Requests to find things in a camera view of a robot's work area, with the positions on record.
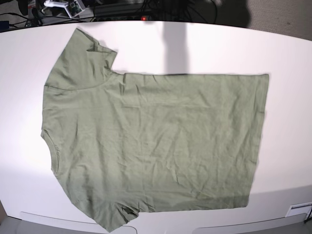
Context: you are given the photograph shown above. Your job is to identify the green T-shirt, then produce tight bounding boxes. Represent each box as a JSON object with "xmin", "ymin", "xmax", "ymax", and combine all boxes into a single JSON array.
[{"xmin": 41, "ymin": 29, "xmax": 269, "ymax": 232}]

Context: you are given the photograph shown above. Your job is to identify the black power strip red light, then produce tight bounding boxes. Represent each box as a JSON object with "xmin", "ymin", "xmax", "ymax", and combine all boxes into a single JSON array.
[{"xmin": 94, "ymin": 3, "xmax": 152, "ymax": 21}]

